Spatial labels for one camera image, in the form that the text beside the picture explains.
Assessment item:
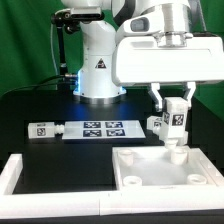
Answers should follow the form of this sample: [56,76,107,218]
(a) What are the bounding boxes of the white U-shaped fence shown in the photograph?
[0,154,224,220]

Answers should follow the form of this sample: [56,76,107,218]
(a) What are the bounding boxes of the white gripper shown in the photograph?
[112,36,224,112]

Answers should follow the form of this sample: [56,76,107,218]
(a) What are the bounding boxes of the black camera on stand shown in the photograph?
[55,7,104,21]

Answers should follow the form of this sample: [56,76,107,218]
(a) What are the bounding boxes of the black camera stand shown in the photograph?
[51,12,80,92]

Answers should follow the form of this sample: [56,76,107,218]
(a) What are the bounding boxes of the white square tabletop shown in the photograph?
[112,146,217,190]

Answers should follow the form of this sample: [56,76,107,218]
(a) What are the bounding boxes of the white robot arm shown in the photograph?
[61,0,224,110]

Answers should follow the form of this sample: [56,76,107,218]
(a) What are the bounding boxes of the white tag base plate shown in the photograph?
[62,120,145,140]

